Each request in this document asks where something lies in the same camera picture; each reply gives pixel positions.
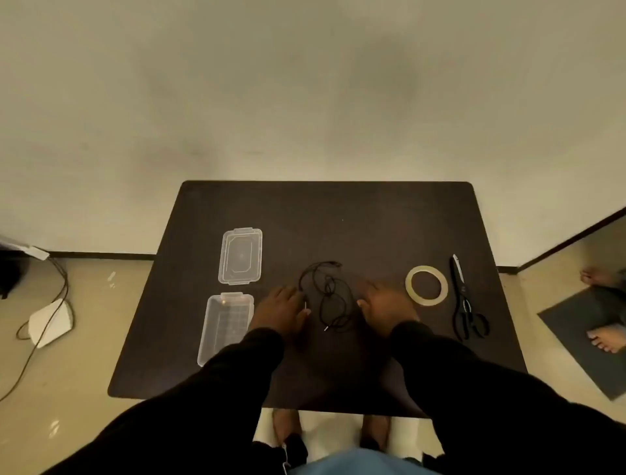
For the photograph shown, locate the person's right hand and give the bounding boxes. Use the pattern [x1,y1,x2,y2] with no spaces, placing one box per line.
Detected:
[355,279,421,339]

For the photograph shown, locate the person's left hand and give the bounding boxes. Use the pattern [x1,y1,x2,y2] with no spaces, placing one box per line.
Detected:
[249,285,312,341]

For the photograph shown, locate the clear tape roll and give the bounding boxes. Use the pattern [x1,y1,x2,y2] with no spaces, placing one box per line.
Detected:
[404,265,449,307]

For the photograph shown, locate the black earphone cable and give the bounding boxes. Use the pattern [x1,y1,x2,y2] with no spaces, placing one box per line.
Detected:
[298,260,355,333]

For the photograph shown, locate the clear plastic container box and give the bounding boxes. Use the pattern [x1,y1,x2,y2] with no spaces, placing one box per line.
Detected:
[196,292,256,368]

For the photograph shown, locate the clear plastic container lid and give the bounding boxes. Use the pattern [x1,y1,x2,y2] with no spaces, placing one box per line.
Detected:
[218,226,263,286]

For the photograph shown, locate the person's right forearm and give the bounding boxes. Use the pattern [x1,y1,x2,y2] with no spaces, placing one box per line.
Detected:
[389,320,626,475]

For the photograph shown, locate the person's left forearm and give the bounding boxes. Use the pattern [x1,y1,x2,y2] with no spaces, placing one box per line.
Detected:
[41,326,287,475]

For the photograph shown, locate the person's left foot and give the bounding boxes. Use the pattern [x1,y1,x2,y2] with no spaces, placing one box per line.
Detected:
[272,408,303,446]

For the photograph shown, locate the person's foot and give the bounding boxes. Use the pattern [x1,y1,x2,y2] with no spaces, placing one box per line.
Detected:
[272,408,303,446]
[361,414,391,449]
[586,325,626,354]
[580,266,626,290]

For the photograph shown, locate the person's right foot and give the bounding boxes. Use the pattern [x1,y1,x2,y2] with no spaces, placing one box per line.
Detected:
[361,414,391,449]

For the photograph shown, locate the person's blue shirt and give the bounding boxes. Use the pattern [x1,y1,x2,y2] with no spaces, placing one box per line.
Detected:
[288,448,441,475]

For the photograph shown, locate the black scissors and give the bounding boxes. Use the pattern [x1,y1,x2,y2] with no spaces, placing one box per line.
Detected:
[449,254,491,342]

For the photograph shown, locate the white floor mat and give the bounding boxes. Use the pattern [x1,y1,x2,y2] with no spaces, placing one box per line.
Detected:
[254,408,443,463]

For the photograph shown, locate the dark grey floor mat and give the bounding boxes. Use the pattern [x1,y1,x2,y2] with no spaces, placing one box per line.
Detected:
[537,285,626,401]

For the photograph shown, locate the white flat floor device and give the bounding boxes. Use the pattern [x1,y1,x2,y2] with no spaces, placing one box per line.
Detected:
[27,298,75,349]

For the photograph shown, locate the black bag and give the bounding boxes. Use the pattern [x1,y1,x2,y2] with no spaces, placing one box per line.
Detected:
[0,248,31,300]

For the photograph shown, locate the dark door frame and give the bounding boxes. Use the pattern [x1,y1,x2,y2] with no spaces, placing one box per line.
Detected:
[517,207,626,273]

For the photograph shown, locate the black floor cable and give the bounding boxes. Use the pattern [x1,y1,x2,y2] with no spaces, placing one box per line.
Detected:
[0,256,70,403]

